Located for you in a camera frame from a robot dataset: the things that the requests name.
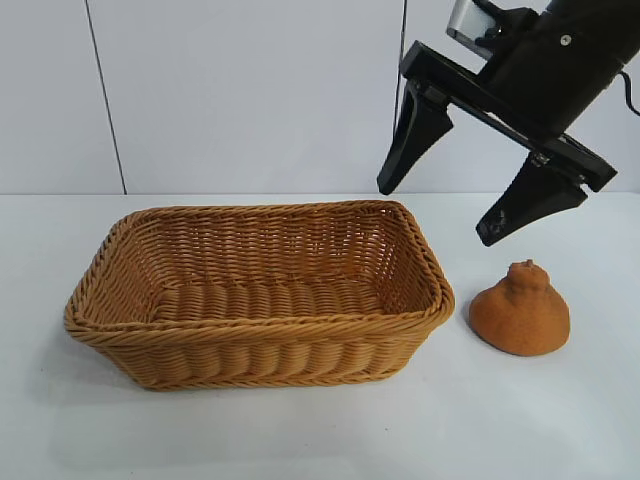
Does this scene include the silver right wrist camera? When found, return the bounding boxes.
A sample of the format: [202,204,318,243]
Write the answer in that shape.
[446,0,506,51]

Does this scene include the bumpy orange fruit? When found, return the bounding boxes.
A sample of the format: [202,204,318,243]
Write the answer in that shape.
[468,258,572,357]

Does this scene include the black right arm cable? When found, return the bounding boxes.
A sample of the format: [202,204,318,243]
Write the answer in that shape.
[618,71,640,115]

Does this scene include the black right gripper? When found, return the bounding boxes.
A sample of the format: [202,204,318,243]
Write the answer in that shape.
[377,0,619,247]

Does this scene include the woven wicker basket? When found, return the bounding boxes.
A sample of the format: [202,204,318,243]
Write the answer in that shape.
[63,199,457,392]

